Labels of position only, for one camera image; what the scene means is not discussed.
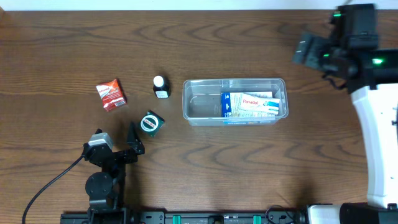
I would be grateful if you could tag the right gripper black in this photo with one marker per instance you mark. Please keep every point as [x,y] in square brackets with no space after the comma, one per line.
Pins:
[325,58]

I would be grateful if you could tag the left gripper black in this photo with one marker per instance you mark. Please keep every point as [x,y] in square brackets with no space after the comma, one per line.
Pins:
[117,155]

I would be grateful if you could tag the clear plastic container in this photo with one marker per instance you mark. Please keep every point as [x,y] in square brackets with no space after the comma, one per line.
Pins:
[202,98]

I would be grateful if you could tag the white Panadol box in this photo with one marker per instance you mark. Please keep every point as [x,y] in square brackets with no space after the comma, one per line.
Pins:
[253,103]

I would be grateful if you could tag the blue white medicine box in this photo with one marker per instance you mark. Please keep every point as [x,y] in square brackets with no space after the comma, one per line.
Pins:
[230,103]

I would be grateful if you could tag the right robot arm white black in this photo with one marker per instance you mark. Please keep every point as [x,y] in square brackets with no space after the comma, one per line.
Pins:
[370,77]

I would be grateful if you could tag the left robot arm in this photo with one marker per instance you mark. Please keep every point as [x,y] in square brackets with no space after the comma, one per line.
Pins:
[106,187]

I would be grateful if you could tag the green box round label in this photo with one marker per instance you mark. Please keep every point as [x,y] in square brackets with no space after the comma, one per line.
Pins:
[151,123]

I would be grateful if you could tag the red Panadol ActiFast box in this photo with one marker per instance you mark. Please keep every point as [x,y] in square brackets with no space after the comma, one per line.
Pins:
[111,95]

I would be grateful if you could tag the dark syrup bottle white cap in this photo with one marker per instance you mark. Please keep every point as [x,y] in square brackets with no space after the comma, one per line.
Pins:
[161,88]

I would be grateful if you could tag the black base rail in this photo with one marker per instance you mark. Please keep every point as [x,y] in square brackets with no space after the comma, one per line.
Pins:
[186,217]

